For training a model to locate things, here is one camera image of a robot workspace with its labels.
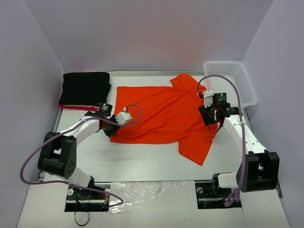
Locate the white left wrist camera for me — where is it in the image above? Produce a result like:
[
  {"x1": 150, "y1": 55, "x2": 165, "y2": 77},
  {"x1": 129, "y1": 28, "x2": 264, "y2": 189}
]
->
[{"x1": 112, "y1": 111, "x2": 133, "y2": 125}]

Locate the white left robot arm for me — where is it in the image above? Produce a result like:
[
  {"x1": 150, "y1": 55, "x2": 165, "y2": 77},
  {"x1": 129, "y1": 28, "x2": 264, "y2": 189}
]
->
[{"x1": 38, "y1": 103, "x2": 132, "y2": 199}]

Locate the black folded t shirt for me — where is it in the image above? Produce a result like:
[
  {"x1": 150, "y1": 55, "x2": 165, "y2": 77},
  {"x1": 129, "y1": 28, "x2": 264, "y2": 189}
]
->
[{"x1": 58, "y1": 72, "x2": 111, "y2": 105}]

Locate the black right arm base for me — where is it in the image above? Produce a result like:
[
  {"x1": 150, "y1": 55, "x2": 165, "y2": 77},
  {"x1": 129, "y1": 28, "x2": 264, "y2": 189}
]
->
[{"x1": 195, "y1": 180, "x2": 242, "y2": 209}]

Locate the white plastic basket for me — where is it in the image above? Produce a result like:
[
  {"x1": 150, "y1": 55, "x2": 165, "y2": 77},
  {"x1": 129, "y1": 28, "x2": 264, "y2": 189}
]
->
[{"x1": 202, "y1": 61, "x2": 257, "y2": 109}]

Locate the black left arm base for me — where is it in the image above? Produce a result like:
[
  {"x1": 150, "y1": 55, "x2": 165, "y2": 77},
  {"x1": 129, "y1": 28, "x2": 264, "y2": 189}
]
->
[{"x1": 64, "y1": 185, "x2": 110, "y2": 212}]

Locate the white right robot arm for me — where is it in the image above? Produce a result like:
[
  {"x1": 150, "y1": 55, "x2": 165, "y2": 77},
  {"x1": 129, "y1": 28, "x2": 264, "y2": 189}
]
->
[{"x1": 198, "y1": 90, "x2": 280, "y2": 196}]

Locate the orange t shirt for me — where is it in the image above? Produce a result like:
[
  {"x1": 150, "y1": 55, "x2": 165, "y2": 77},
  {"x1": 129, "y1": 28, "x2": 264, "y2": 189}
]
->
[{"x1": 110, "y1": 74, "x2": 217, "y2": 165}]

